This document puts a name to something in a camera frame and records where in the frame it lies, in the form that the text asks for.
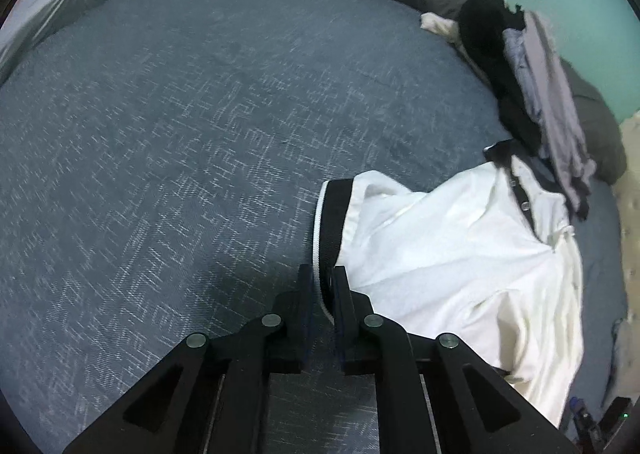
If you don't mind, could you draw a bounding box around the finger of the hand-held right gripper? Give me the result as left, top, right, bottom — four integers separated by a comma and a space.
569, 396, 608, 450

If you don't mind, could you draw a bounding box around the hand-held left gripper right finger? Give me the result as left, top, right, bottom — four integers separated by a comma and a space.
332, 265, 581, 454

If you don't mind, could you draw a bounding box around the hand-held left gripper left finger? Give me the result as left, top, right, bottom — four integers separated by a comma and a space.
62, 264, 313, 454

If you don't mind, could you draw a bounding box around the white polo shirt black trim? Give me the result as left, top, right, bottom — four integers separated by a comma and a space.
312, 139, 586, 427

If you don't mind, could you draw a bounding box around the cream tufted headboard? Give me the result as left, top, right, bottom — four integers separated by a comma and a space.
612, 111, 640, 335

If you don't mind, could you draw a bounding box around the lavender grey jacket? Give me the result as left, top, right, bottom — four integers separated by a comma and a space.
520, 11, 598, 219

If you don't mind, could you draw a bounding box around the black garment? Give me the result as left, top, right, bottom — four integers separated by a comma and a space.
459, 0, 543, 159

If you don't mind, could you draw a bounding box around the cream cloth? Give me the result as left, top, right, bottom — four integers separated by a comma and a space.
420, 12, 463, 42

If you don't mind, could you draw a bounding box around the light blue shirt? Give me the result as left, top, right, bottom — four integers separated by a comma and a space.
502, 28, 543, 125

